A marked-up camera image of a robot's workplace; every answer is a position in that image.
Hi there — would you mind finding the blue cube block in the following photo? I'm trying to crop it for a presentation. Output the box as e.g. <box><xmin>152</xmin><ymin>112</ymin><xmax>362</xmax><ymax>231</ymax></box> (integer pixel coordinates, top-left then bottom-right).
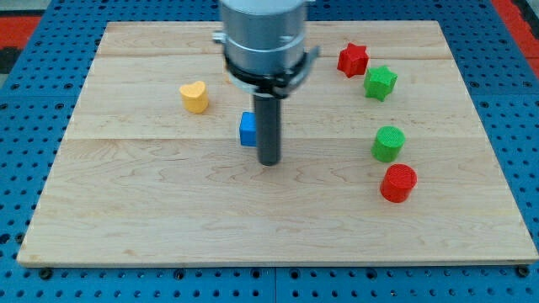
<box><xmin>239</xmin><ymin>112</ymin><xmax>256</xmax><ymax>146</ymax></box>

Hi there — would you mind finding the yellow heart block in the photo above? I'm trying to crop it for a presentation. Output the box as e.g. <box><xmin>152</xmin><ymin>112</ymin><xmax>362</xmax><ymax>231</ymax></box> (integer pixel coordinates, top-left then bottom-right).
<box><xmin>179</xmin><ymin>81</ymin><xmax>209</xmax><ymax>114</ymax></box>

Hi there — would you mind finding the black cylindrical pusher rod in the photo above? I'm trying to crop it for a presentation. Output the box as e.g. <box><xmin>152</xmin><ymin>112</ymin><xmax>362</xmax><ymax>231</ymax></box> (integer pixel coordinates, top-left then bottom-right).
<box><xmin>253</xmin><ymin>95</ymin><xmax>281</xmax><ymax>166</ymax></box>

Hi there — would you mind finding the wooden board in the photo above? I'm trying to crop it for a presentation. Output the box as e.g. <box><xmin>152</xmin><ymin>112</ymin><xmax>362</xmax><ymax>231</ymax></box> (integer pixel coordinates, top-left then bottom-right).
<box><xmin>17</xmin><ymin>21</ymin><xmax>538</xmax><ymax>268</ymax></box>

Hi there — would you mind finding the green cylinder block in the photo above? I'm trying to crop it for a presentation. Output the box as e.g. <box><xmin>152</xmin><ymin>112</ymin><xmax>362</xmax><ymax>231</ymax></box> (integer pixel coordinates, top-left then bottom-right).
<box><xmin>371</xmin><ymin>125</ymin><xmax>406</xmax><ymax>162</ymax></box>

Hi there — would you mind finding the red star block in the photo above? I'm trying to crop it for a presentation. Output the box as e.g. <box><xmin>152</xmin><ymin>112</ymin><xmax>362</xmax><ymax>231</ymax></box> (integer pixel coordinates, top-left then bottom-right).
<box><xmin>337</xmin><ymin>43</ymin><xmax>370</xmax><ymax>78</ymax></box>

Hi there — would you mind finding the green star block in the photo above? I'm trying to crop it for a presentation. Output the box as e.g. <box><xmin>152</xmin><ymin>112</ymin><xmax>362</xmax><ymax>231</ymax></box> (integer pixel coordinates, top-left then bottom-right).
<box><xmin>363</xmin><ymin>66</ymin><xmax>398</xmax><ymax>102</ymax></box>

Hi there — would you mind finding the red cylinder block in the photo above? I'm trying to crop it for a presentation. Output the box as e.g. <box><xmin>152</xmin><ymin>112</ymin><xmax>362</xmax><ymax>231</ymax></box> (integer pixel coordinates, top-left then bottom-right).
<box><xmin>380</xmin><ymin>163</ymin><xmax>418</xmax><ymax>203</ymax></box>

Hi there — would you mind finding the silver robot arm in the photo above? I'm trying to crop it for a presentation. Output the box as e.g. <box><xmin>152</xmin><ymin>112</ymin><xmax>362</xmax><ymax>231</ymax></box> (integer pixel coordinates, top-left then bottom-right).
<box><xmin>212</xmin><ymin>0</ymin><xmax>320</xmax><ymax>166</ymax></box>

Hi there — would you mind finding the black clamp mount ring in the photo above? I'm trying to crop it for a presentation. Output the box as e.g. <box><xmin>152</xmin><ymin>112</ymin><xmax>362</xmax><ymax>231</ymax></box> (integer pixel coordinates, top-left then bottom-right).
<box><xmin>225</xmin><ymin>45</ymin><xmax>320</xmax><ymax>99</ymax></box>

